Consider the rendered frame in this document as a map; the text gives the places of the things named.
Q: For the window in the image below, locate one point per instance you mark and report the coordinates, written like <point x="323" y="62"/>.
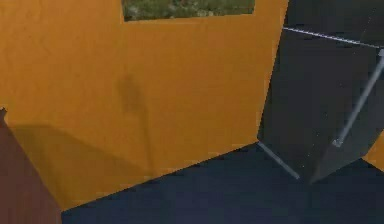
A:
<point x="186" y="8"/>

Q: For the black fridge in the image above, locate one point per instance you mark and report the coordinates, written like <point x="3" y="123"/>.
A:
<point x="310" y="100"/>

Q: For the brown wooden cabinet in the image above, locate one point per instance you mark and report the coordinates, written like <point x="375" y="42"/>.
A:
<point x="20" y="180"/>

